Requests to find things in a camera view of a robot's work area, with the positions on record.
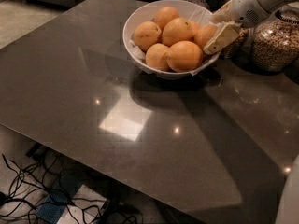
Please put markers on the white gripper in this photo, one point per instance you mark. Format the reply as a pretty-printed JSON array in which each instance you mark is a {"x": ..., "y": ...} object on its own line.
[{"x": 247, "y": 8}]

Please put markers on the small hidden orange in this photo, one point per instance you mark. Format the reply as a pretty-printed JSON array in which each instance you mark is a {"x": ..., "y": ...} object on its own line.
[{"x": 195, "y": 27}]

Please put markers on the white bowl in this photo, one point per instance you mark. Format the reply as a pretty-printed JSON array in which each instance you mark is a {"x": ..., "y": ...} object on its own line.
[{"x": 187, "y": 10}]

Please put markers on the glass jar of nuts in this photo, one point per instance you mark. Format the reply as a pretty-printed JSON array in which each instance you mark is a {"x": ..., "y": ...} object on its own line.
[{"x": 229, "y": 51}]

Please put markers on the glass jar of grains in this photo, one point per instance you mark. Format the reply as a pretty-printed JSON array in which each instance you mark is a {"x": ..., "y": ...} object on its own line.
[{"x": 275, "y": 43}]

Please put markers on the blue floor device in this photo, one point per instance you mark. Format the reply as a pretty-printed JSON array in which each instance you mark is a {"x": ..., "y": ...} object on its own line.
[{"x": 58, "y": 199}]

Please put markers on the white floor board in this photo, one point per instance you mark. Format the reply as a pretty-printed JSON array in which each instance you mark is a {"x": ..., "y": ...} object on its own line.
[{"x": 88, "y": 206}]

